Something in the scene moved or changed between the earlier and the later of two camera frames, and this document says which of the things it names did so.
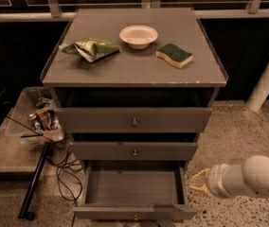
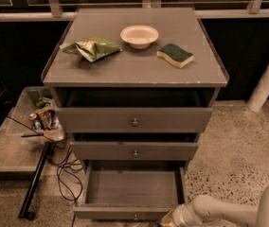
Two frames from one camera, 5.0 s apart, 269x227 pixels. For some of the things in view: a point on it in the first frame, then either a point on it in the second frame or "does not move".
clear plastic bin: [34, 114] does not move
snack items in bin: [44, 115] does not move
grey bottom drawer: [134, 190] does not move
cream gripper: [216, 181] -> [181, 216]
